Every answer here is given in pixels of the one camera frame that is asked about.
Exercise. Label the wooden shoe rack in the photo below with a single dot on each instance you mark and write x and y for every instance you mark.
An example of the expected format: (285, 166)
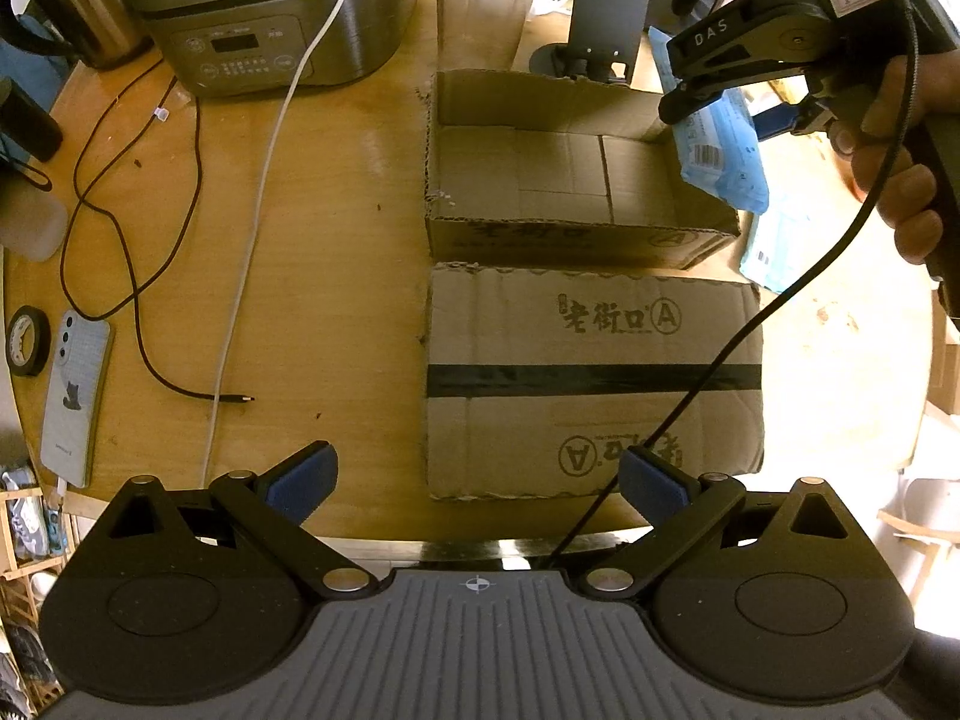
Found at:
(22, 540)

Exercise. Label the grey phone stand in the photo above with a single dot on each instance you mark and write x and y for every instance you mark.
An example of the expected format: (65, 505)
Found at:
(607, 7)

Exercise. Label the black tape roll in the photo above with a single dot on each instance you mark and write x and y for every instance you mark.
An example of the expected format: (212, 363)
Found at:
(30, 372)

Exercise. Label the light wooden frame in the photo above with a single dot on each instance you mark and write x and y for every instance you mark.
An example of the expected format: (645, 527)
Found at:
(919, 529)

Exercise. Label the wooden desktop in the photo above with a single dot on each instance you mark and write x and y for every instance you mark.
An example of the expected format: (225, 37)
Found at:
(337, 315)

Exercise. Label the black rectangular case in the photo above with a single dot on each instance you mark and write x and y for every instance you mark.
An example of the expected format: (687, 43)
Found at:
(26, 124)

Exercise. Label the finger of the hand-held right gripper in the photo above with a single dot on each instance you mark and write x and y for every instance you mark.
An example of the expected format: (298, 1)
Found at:
(787, 118)
(690, 101)

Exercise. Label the closed taped cardboard box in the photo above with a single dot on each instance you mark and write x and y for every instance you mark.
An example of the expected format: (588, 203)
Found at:
(525, 450)

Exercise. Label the steel kettle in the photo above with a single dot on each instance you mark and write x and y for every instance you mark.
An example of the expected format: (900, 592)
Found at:
(90, 7)

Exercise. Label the clear container with grey lid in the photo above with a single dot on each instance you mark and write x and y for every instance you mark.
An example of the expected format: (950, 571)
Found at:
(487, 15)

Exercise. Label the frosted plastic container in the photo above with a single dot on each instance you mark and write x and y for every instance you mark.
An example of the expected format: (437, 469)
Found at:
(30, 225)

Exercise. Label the light blue smartphone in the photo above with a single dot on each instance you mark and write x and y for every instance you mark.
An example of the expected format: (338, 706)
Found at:
(75, 420)

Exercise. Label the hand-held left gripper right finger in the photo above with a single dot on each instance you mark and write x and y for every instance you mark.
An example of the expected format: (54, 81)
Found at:
(660, 487)

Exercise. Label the grey rice cooker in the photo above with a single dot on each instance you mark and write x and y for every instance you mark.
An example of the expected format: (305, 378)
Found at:
(225, 7)

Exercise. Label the person's right hand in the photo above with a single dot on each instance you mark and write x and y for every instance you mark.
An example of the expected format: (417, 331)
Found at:
(919, 199)

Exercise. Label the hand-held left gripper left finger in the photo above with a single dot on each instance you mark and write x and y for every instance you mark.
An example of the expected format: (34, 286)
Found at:
(304, 484)

